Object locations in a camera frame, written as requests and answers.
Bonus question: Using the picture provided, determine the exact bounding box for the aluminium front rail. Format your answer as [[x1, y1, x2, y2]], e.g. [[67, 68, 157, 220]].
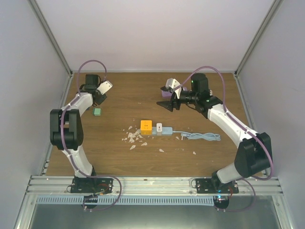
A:
[[26, 176, 283, 196]]

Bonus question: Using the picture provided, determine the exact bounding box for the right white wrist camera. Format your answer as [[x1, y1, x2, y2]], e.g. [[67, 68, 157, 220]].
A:
[[165, 78, 183, 94]]

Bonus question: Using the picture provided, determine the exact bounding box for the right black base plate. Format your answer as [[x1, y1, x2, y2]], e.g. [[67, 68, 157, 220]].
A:
[[190, 177, 239, 194]]

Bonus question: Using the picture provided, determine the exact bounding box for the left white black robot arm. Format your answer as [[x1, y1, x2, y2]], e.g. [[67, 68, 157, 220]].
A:
[[50, 74, 112, 193]]

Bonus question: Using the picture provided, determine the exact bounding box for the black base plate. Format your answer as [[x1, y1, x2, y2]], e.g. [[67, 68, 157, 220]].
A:
[[190, 177, 239, 194], [67, 177, 113, 195]]

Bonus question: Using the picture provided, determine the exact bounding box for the purple power strip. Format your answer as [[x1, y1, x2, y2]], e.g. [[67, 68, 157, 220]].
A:
[[161, 87, 172, 98]]

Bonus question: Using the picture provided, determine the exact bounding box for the green plug adapter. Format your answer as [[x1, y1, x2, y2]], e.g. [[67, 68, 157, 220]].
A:
[[92, 108, 102, 116]]

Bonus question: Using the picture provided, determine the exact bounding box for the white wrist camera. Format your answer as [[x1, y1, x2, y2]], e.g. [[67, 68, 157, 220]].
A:
[[165, 78, 183, 94], [97, 81, 113, 95]]

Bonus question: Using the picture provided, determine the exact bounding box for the yellow plug adapter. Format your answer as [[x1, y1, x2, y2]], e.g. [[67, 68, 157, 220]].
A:
[[140, 120, 153, 135]]

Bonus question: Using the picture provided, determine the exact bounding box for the white plastic debris pile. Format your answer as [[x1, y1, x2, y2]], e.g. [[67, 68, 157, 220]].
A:
[[121, 125, 148, 151]]

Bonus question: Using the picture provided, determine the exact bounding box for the slotted grey cable duct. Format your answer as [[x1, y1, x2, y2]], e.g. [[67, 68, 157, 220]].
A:
[[36, 195, 214, 206]]

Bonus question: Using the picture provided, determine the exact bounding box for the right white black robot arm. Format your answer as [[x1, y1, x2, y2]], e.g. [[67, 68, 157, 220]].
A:
[[157, 73, 274, 193]]

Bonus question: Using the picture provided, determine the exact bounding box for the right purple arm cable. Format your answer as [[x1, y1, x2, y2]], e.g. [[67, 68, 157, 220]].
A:
[[171, 66, 274, 181]]

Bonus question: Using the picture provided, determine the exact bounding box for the light blue coiled cable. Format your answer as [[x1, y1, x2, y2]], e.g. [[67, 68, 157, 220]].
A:
[[173, 130, 222, 142]]

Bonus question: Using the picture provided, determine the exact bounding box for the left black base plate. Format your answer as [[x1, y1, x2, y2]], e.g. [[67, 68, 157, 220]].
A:
[[67, 177, 113, 195]]

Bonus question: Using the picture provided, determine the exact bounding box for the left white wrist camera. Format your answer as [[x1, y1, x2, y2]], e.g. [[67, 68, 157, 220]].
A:
[[97, 81, 113, 95]]

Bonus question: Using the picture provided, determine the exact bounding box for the white usb charger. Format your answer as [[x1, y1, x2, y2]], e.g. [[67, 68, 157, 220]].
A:
[[156, 123, 163, 135]]

